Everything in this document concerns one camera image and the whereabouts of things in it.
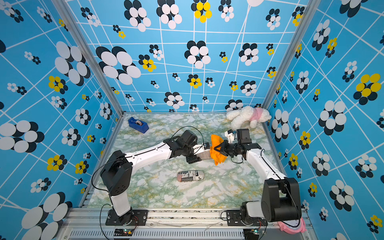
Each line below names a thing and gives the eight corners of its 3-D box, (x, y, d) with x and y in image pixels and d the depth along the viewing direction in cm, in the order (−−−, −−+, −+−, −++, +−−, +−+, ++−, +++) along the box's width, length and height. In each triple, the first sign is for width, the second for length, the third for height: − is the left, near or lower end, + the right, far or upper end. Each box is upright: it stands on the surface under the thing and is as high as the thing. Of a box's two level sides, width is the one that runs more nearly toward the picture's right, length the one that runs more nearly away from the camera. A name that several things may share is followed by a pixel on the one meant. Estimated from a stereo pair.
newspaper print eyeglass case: (177, 182, 87) (176, 180, 84) (177, 172, 91) (177, 170, 88) (204, 182, 87) (204, 180, 84) (203, 172, 91) (204, 170, 88)
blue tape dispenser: (129, 126, 114) (126, 120, 108) (134, 122, 117) (131, 115, 111) (144, 133, 110) (141, 127, 104) (148, 128, 113) (146, 122, 107)
